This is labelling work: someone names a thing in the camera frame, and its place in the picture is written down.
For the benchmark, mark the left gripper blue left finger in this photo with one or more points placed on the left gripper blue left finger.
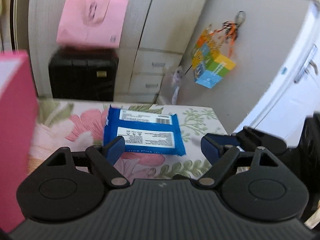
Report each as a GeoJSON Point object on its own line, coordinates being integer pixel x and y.
{"type": "Point", "coordinates": [101, 161]}

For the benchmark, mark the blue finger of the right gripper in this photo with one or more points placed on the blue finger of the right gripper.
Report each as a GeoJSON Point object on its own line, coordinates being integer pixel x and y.
{"type": "Point", "coordinates": [223, 139]}

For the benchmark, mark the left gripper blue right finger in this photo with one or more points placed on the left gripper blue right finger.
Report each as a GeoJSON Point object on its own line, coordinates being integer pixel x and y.
{"type": "Point", "coordinates": [221, 158]}

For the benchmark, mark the blue wet wipes pack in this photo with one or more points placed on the blue wet wipes pack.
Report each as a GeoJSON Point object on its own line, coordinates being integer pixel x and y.
{"type": "Point", "coordinates": [144, 132]}

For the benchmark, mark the black suitcase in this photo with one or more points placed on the black suitcase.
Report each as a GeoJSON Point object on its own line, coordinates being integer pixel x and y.
{"type": "Point", "coordinates": [83, 74]}

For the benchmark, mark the white door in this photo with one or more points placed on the white door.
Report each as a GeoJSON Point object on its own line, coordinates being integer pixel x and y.
{"type": "Point", "coordinates": [285, 105]}

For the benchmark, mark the colourful paper gift bag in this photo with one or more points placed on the colourful paper gift bag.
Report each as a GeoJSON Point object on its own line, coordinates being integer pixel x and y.
{"type": "Point", "coordinates": [211, 57]}

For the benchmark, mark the pink cardboard shoe box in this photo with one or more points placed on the pink cardboard shoe box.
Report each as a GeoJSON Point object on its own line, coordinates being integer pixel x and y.
{"type": "Point", "coordinates": [19, 110]}

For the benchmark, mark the pink tote bag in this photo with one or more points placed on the pink tote bag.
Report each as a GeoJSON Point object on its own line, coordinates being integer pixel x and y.
{"type": "Point", "coordinates": [91, 23]}

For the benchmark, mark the grey wardrobe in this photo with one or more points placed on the grey wardrobe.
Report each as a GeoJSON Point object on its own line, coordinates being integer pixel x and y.
{"type": "Point", "coordinates": [149, 37]}

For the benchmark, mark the silver door handle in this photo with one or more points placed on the silver door handle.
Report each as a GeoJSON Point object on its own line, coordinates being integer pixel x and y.
{"type": "Point", "coordinates": [308, 62]}

